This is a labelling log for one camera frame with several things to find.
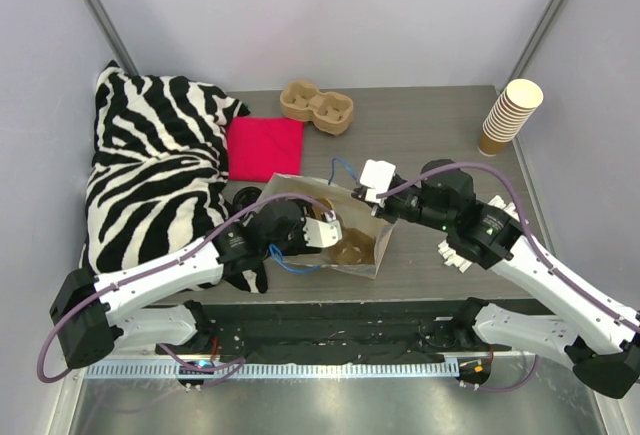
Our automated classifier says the stack of black lids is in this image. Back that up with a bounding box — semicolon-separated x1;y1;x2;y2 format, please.
232;186;262;211

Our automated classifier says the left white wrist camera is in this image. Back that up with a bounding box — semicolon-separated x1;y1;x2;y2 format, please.
303;218;343;249

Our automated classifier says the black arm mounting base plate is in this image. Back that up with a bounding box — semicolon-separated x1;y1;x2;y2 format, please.
154;299;514;364

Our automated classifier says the white straws pile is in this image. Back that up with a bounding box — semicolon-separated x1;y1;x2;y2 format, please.
437;195;520;273

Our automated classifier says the purple cable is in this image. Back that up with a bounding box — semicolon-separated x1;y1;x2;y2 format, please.
377;162;640;394
37;193;336;390

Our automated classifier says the zebra print pillow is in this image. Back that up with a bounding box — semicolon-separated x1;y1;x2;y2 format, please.
79;61;250;275

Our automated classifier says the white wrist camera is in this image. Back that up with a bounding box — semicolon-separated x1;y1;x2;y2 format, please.
357;159;396;204
303;218;343;249

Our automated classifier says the single cardboard cup carrier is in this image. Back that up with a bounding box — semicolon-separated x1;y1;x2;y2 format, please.
328;228;375;265

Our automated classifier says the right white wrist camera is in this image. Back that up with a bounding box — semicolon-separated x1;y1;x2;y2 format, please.
357;159;396;204

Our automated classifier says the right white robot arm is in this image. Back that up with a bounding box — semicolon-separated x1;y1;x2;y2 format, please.
359;159;639;399

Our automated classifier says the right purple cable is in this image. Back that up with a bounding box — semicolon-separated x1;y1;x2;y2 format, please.
377;162;640;394

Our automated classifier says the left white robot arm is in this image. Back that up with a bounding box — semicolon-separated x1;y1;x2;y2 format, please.
37;193;341;383

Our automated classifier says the cardboard cup carrier tray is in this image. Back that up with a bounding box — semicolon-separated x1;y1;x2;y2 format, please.
279;80;354;136

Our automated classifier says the white slotted cable duct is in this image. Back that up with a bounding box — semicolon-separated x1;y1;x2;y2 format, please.
84;358;459;381

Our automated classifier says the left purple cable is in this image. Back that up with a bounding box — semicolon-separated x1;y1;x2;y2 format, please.
37;193;336;390

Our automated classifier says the stack of paper cups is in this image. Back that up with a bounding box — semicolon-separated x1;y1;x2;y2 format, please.
478;79;544;156

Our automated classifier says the checkered paper takeout bag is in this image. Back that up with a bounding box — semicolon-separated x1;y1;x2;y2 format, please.
260;174;395;279

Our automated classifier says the pink folded cloth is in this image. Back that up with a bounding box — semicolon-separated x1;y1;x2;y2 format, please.
227;117;304;183

